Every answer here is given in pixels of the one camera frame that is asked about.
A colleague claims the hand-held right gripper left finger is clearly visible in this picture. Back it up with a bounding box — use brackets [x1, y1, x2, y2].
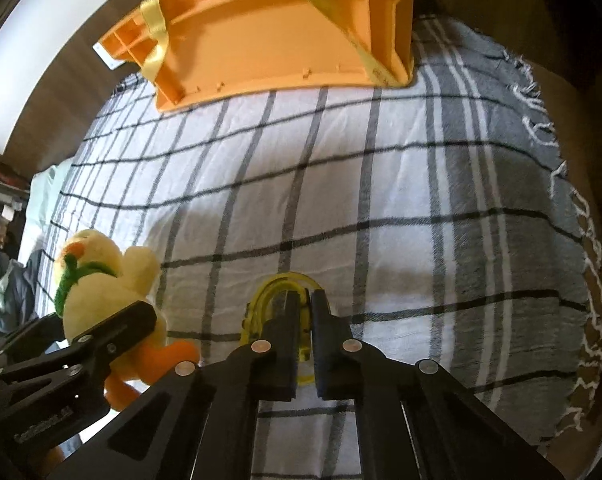
[46, 291, 302, 480]

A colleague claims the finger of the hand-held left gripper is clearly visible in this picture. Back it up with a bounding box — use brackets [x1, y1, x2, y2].
[0, 300, 159, 387]
[0, 313, 64, 362]

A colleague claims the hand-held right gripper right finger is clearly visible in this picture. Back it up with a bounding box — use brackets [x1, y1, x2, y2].
[311, 290, 569, 480]

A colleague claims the yellow transparent plastic toy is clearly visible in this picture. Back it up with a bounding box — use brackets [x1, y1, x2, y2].
[241, 271, 327, 386]

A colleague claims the yellow duck plush toy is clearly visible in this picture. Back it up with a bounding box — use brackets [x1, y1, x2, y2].
[45, 229, 202, 467]

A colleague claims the orange plastic crate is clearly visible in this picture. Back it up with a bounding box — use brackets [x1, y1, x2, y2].
[96, 0, 419, 113]

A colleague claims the blue clothing pile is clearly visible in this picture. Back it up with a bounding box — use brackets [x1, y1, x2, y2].
[0, 250, 44, 333]

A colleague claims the pale green bedsheet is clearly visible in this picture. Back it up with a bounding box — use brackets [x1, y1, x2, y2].
[18, 157, 76, 261]

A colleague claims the grey white plaid blanket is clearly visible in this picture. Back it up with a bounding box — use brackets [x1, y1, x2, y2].
[36, 12, 602, 480]

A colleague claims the dark wooden headboard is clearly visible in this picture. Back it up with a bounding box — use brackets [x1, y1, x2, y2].
[6, 0, 232, 181]

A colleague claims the white wall plate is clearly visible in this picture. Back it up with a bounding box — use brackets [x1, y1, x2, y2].
[93, 42, 124, 68]

